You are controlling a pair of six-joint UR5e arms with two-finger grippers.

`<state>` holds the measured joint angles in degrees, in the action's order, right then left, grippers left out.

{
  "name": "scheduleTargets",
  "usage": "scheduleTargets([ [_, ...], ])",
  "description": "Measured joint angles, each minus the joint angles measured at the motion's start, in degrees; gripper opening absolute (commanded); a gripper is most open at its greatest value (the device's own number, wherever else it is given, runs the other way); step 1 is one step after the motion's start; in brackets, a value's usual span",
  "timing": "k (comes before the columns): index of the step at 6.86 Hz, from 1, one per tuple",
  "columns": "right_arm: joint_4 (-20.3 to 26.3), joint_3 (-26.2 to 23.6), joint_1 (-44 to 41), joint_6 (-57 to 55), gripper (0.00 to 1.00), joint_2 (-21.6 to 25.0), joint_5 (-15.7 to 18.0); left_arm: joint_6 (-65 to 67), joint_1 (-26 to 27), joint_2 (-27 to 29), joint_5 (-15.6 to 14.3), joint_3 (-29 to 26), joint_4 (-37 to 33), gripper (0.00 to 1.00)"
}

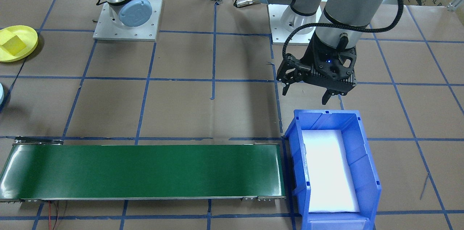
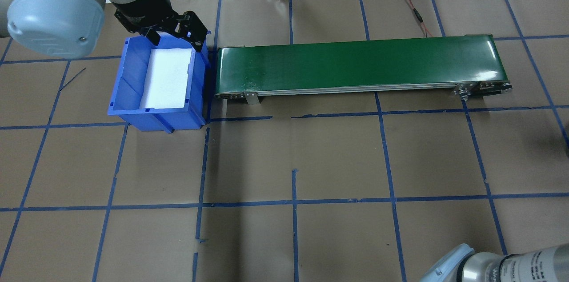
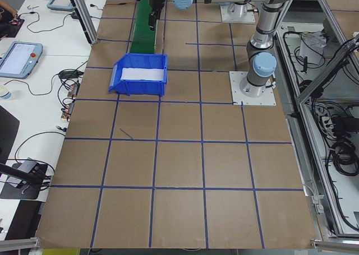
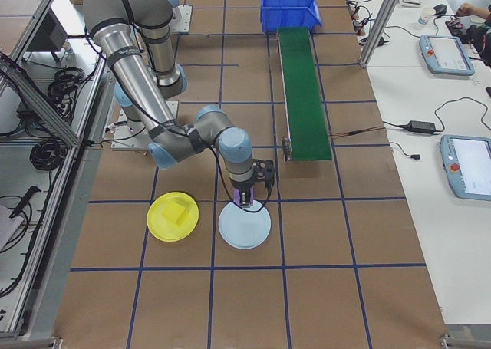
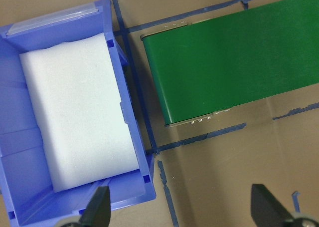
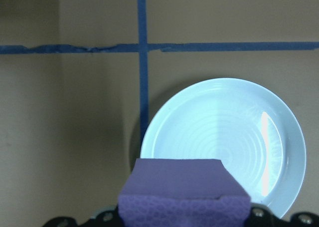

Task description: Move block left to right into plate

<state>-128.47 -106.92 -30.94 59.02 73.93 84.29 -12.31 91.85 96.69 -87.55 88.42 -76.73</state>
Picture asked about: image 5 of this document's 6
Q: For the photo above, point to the blue plastic storage bin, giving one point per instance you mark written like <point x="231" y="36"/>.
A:
<point x="20" y="162"/>

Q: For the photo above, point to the white foam pad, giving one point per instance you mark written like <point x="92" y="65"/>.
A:
<point x="79" y="112"/>

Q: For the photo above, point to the green conveyor belt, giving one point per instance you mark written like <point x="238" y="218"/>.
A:
<point x="236" y="62"/>

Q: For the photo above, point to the clear bin label cover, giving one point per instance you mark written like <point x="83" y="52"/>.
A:
<point x="54" y="17"/>

